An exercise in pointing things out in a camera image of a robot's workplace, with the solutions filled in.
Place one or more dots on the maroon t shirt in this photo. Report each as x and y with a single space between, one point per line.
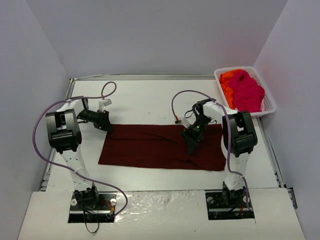
162 147

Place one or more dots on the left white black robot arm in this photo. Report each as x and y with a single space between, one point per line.
64 135

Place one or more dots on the orange t shirt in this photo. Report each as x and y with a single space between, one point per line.
228 91

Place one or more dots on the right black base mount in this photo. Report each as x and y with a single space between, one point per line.
218 209

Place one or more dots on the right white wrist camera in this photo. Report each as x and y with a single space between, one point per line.
182 122

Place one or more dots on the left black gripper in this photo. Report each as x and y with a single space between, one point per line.
103 120

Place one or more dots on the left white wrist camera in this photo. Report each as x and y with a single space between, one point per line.
103 103

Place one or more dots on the pink t shirt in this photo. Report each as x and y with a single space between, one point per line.
247 94

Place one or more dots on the white plastic basket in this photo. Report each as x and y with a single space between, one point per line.
268 104

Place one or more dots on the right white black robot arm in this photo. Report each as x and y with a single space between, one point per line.
239 139

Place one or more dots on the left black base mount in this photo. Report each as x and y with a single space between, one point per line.
102 212

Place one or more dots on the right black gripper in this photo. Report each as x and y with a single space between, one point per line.
191 135

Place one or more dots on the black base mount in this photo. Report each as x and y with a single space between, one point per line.
102 212
218 209

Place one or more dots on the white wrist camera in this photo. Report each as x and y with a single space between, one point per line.
103 103
182 122

